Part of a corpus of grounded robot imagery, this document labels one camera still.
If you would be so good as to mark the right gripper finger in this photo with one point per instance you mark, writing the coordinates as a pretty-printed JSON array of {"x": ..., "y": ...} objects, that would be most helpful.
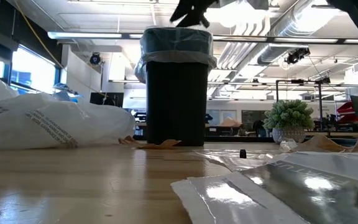
[
  {"x": 183, "y": 9},
  {"x": 202, "y": 11}
]

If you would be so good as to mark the trash bin with blue liner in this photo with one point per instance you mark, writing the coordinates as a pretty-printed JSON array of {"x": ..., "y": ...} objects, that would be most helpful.
[{"x": 176, "y": 43}]

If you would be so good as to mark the dark brown trash bin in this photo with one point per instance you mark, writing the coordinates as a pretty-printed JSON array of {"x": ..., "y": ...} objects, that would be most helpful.
[{"x": 176, "y": 109}]

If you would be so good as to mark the white plastic trash bag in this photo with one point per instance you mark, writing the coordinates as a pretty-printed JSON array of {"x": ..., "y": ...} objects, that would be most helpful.
[{"x": 42, "y": 124}]

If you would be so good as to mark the white grey printed packet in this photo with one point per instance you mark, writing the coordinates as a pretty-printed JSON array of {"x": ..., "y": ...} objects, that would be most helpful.
[{"x": 291, "y": 193}]

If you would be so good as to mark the long ceiling light bar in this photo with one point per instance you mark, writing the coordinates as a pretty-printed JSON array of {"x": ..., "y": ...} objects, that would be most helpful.
[{"x": 82, "y": 35}]

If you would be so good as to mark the dark computer monitor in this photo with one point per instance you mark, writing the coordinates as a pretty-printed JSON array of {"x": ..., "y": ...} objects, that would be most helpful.
[{"x": 104, "y": 99}]

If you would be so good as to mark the small green potted plant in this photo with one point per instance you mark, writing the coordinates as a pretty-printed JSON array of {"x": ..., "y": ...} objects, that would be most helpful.
[{"x": 287, "y": 115}]

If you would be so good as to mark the small black cap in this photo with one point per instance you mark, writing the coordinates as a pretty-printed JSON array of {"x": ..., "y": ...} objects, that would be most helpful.
[{"x": 243, "y": 153}]

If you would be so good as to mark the small clear plastic piece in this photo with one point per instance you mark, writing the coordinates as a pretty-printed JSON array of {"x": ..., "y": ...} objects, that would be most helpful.
[{"x": 287, "y": 145}]

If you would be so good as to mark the silver ventilation duct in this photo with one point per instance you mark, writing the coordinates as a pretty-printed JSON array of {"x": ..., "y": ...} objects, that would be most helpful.
[{"x": 291, "y": 28}]

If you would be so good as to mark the black ceiling mounted camera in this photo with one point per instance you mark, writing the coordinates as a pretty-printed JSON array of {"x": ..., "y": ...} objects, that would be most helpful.
[{"x": 297, "y": 55}]

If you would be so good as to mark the black frame stand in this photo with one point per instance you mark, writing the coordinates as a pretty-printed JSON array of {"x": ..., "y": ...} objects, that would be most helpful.
[{"x": 320, "y": 102}]

